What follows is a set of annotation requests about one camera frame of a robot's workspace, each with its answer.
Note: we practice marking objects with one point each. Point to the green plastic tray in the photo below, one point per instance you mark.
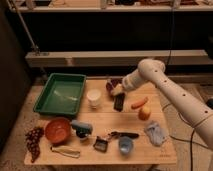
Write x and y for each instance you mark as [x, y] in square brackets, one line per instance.
[61, 95]

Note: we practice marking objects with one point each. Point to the yellow apple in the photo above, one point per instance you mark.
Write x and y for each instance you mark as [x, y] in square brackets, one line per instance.
[144, 113]

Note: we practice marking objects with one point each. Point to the purple bowl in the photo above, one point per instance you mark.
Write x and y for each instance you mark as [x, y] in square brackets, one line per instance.
[111, 84]

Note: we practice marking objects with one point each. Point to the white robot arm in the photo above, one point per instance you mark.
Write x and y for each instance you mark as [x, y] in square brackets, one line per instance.
[198, 114]

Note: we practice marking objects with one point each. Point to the black eraser block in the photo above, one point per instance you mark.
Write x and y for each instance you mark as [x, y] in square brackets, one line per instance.
[119, 101]

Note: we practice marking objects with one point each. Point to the dark grape bunch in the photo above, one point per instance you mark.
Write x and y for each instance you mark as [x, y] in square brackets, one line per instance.
[32, 142]

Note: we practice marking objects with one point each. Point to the white cup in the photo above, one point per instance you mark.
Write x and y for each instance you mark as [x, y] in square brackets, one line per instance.
[94, 96]

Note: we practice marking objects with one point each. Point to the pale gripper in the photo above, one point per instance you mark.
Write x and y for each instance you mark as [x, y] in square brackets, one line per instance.
[117, 90]

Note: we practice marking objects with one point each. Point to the blue cup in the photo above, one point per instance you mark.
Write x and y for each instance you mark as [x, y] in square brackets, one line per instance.
[125, 145]

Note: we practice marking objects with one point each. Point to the teal scrub brush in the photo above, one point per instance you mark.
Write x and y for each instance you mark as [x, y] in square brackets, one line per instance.
[83, 130]

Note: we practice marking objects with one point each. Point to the wooden table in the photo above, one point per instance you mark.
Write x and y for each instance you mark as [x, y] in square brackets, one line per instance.
[105, 120]

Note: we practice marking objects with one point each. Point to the black handled tool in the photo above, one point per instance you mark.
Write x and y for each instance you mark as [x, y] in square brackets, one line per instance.
[116, 134]

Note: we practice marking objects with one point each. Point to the white shelf rail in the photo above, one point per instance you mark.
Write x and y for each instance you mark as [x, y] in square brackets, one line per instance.
[116, 58]

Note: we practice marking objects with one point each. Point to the red bowl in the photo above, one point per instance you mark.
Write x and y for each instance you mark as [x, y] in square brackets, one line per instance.
[58, 130]

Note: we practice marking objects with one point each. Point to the light blue cloth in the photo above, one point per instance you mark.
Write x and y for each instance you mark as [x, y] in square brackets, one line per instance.
[156, 134]

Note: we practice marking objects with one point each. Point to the metal diagonal pole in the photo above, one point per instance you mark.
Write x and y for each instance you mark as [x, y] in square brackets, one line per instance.
[34, 47]

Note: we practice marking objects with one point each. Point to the orange carrot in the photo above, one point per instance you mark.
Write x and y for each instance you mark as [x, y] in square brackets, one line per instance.
[139, 103]

